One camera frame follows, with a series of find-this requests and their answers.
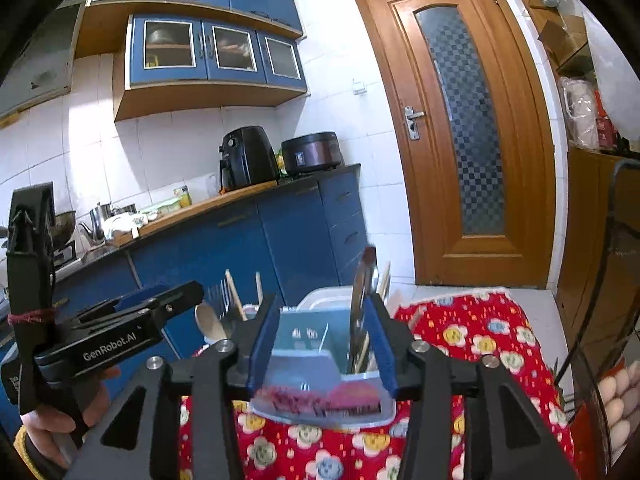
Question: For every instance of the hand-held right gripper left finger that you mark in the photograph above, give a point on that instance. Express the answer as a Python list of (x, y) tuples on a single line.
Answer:
[(265, 347)]

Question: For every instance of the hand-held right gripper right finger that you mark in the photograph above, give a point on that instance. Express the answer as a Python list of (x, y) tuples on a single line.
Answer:
[(382, 347)]

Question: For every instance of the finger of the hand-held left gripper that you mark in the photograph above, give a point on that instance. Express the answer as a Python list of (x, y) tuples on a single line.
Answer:
[(177, 300), (142, 297)]

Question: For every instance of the silver metal fork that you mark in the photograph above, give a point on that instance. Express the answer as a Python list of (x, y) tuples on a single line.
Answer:
[(222, 302)]

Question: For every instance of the blue plastic utensil holder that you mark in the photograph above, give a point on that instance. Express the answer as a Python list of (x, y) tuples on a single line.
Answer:
[(305, 370)]

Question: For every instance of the silver metal utensil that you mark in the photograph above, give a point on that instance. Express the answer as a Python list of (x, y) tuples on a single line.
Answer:
[(362, 285)]

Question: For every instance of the person's left forearm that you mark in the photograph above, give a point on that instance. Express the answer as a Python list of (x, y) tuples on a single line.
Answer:
[(30, 460)]

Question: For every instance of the person's left hand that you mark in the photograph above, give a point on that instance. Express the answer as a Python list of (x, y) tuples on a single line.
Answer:
[(47, 435)]

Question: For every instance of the metal wok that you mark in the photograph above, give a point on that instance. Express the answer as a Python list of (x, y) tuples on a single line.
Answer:
[(64, 225)]

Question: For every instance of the pale chopstick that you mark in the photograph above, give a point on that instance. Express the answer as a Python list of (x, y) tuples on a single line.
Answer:
[(385, 280)]

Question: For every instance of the metal kettle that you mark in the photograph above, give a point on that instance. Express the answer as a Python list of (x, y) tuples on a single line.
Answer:
[(97, 222)]

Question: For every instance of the red smiley print tablecloth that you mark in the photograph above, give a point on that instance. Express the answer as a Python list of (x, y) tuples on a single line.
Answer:
[(480, 340)]

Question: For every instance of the yellow jar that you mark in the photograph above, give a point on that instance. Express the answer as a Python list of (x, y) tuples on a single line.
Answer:
[(183, 197)]

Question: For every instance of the blue base cabinet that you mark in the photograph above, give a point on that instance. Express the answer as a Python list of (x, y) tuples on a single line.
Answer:
[(300, 230)]

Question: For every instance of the wooden door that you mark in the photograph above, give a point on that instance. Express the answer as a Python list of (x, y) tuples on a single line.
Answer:
[(425, 210)]

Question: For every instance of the black air fryer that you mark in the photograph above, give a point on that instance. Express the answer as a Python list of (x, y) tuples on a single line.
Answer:
[(247, 155)]

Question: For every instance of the dark rice cooker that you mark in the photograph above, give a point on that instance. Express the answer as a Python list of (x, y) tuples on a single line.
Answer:
[(310, 152)]

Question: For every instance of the grey range hood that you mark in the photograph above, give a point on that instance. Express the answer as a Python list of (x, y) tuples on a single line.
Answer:
[(40, 70)]

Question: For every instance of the tray of eggs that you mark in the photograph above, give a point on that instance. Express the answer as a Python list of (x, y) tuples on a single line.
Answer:
[(617, 400)]

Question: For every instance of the wooden shelf unit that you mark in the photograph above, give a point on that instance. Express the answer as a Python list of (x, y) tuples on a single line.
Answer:
[(585, 210)]

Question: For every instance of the blue glass-door cabinet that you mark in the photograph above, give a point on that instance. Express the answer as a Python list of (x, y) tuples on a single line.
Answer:
[(205, 50)]

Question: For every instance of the bagged white jug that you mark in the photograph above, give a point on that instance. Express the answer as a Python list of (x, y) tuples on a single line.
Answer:
[(579, 110)]

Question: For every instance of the red packets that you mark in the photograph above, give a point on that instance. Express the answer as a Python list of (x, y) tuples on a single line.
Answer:
[(606, 125)]

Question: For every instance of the white plastic bag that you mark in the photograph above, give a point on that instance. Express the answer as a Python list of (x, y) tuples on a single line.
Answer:
[(612, 60)]

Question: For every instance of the white wall socket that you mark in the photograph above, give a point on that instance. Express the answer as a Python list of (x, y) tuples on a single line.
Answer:
[(359, 87)]

